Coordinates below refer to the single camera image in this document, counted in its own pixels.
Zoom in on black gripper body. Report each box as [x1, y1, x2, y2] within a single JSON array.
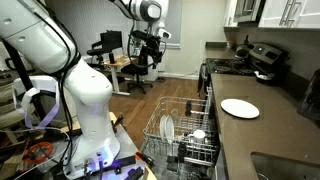
[[131, 29, 164, 59]]

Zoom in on white cup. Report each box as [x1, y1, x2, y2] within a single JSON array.
[[192, 129, 207, 145]]

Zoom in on metal robot base table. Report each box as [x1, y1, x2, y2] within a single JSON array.
[[31, 111, 158, 180]]

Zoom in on stainless dishwasher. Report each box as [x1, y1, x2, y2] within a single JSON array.
[[141, 143, 228, 180]]

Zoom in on black office chair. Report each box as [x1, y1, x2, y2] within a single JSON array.
[[120, 45, 155, 95]]

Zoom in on white window blind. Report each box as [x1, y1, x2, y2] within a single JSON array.
[[164, 0, 184, 48]]

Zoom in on wooden desk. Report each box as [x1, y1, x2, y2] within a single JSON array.
[[102, 54, 143, 97]]

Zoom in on black computer monitor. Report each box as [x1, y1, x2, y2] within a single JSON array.
[[86, 29, 124, 65]]

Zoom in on dark towel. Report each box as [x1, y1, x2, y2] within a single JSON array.
[[196, 62, 209, 98]]

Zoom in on black cylindrical rack item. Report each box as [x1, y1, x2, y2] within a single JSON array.
[[184, 99, 193, 117]]

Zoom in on white plate standing upright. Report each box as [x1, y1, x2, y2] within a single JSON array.
[[158, 114, 168, 141], [165, 115, 176, 145]]

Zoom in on black kitchen stove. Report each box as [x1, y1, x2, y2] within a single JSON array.
[[198, 42, 290, 99]]

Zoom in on black pan on stove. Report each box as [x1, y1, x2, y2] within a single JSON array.
[[234, 34, 254, 60]]

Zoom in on narrow white upper cabinet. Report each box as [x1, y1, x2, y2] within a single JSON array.
[[222, 0, 240, 29]]

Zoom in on black cutlery basket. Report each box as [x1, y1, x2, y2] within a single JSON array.
[[165, 142, 190, 173]]

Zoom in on large white plate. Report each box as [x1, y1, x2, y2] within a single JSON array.
[[220, 98, 261, 120]]

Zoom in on black orange clamp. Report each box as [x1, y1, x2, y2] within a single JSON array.
[[134, 151, 156, 168]]

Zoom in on steel microwave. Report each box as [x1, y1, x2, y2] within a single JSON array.
[[232, 0, 267, 24]]

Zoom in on dark pan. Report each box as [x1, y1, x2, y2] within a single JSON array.
[[254, 70, 276, 85]]

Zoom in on black countertop appliance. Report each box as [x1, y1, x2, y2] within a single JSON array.
[[296, 68, 320, 121]]

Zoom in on steel kitchen sink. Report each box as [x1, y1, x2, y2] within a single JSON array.
[[250, 151, 320, 180]]

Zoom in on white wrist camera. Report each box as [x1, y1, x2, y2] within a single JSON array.
[[156, 27, 173, 41]]

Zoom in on wire dishwasher rack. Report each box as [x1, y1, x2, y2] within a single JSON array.
[[142, 87, 221, 168]]

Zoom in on white cabinet with handles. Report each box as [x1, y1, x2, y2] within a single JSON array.
[[258, 0, 320, 30]]

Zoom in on orange cable coil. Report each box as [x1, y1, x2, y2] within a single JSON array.
[[21, 141, 55, 165]]

